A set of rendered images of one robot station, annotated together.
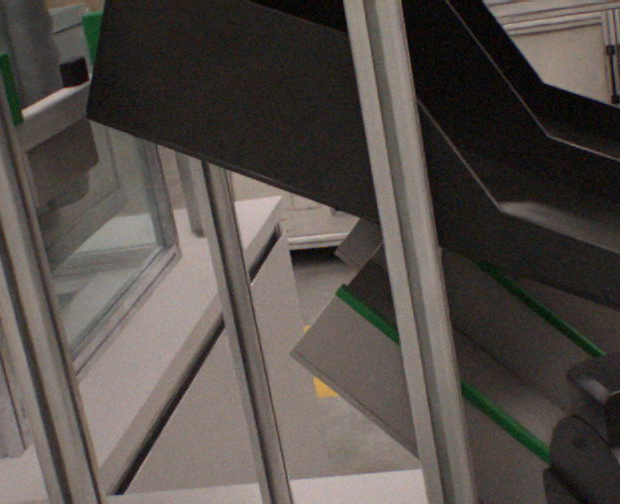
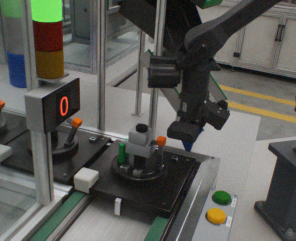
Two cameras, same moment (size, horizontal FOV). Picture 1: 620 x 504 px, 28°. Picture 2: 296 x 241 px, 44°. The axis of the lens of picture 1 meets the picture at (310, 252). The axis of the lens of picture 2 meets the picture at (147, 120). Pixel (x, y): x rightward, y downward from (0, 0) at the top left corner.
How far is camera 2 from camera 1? 52 cm
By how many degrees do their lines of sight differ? 12
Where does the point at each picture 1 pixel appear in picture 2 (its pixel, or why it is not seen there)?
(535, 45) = (260, 18)
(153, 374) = (127, 67)
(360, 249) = not seen: hidden behind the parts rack
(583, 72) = (270, 29)
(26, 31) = not seen: outside the picture
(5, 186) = (103, 19)
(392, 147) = (158, 29)
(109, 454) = (113, 79)
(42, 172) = (110, 18)
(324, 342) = (144, 57)
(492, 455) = not seen: hidden behind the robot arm
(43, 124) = (111, 10)
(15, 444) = (95, 72)
